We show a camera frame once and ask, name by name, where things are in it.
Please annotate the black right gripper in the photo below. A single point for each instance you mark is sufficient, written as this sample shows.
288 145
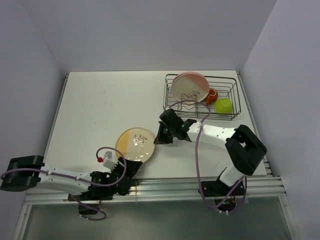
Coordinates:
160 138

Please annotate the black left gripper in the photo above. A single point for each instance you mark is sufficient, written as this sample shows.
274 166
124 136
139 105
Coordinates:
131 168

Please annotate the yellow and cream floral plate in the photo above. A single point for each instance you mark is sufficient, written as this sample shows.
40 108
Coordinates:
136 144

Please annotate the pink and cream floral plate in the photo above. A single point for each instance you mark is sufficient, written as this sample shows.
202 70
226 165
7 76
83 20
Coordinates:
190 87

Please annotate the orange and black cup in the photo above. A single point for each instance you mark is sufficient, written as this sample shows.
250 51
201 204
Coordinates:
211 97

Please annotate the white and green square bowl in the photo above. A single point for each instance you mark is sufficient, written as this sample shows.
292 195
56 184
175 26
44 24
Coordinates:
223 106

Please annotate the pink plastic plate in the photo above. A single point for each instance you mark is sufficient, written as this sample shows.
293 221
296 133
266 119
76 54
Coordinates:
189 73

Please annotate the black wire dish rack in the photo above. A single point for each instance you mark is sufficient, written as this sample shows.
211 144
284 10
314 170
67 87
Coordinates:
227 88

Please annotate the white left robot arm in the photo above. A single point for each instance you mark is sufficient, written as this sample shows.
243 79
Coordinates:
25 173

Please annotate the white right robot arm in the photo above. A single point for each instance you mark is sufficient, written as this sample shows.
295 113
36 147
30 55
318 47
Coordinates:
245 149

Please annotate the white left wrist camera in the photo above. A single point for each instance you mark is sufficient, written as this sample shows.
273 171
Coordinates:
110 160

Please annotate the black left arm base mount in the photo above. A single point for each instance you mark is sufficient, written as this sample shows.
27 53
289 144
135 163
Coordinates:
90 207

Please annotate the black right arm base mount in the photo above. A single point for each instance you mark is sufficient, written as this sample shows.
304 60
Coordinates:
218 189

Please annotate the aluminium extrusion rail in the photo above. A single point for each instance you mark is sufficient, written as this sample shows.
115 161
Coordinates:
167 189

